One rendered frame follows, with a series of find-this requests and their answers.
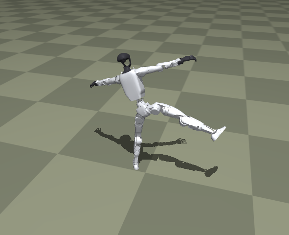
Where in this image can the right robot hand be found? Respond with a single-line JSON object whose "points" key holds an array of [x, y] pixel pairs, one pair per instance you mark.
{"points": [[186, 58]]}

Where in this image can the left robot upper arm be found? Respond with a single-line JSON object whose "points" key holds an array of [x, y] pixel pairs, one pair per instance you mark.
{"points": [[113, 80]]}

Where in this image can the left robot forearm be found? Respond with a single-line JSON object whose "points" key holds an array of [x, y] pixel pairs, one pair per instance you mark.
{"points": [[101, 82]]}

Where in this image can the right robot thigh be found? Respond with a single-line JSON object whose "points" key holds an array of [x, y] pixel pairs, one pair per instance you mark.
{"points": [[167, 110]]}

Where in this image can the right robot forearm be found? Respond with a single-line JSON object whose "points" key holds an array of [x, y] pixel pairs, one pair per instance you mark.
{"points": [[169, 64]]}

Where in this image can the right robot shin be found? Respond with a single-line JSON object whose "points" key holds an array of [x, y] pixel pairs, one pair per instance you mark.
{"points": [[196, 124]]}

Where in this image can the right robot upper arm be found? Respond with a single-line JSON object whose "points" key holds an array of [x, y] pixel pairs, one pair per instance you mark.
{"points": [[142, 71]]}

